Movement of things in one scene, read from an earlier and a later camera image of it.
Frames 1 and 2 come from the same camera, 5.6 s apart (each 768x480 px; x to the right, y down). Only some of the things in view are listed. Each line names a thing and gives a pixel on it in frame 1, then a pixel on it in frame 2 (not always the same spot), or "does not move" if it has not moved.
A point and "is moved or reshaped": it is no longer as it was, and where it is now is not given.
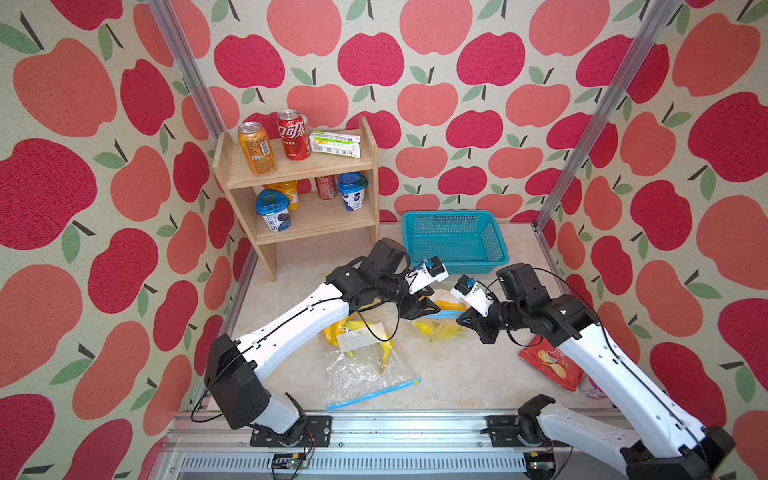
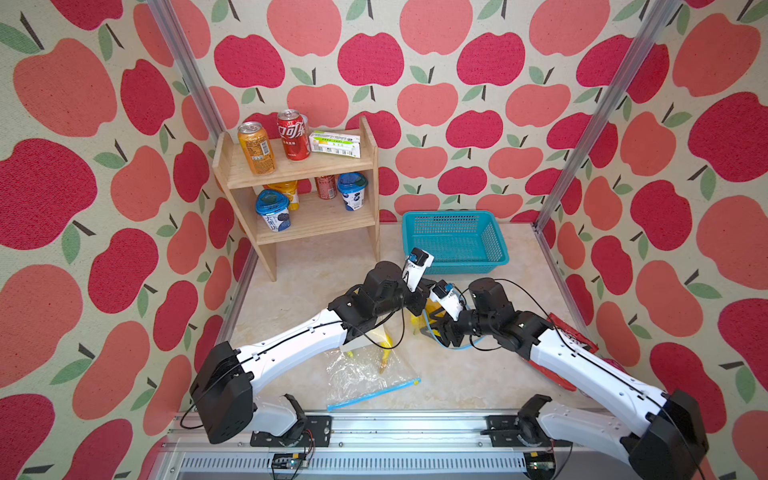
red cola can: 293,135 does not move
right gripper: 474,320 -> 444,323
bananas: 440,332 is moved or reshaped
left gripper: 407,308 does not move
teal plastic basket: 466,241 does not move
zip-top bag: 364,363 does not move
